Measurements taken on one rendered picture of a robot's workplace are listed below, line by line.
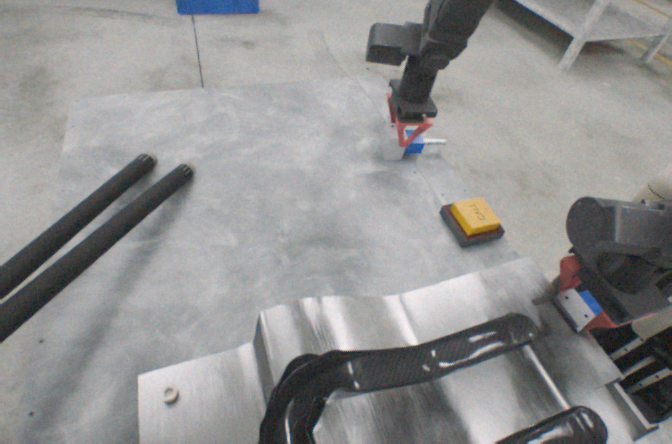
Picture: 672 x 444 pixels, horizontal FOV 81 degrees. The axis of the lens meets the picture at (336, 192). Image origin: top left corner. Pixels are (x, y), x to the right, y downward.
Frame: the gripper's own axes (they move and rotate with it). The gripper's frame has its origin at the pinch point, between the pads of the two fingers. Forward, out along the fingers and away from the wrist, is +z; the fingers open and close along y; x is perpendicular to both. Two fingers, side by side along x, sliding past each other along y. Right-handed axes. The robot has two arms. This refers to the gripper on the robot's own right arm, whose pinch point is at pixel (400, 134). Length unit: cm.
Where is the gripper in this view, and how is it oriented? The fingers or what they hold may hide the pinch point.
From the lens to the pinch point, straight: 79.1
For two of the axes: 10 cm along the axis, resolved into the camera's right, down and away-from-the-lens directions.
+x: 9.8, -0.2, 2.0
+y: 1.5, 7.3, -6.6
